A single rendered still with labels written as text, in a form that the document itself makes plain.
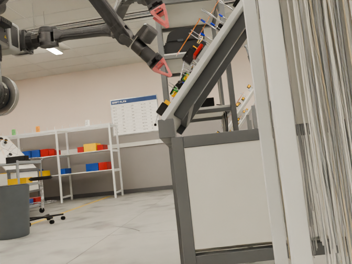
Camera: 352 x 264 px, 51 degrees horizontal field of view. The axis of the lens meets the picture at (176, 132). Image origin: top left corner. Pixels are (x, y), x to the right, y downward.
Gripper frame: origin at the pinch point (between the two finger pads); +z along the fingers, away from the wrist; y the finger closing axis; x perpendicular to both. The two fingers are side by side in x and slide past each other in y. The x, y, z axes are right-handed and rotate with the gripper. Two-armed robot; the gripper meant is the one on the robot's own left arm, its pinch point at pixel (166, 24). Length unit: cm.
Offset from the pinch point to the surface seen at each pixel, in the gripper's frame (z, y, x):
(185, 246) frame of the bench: 76, -32, 35
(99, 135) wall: -84, 779, 243
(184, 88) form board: 30.6, -27.7, 8.3
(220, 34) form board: 20.9, -25.6, -12.3
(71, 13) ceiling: -234, 438, 93
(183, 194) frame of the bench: 61, -30, 27
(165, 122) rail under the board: 37, -29, 20
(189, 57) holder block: 17.5, -2.1, -0.9
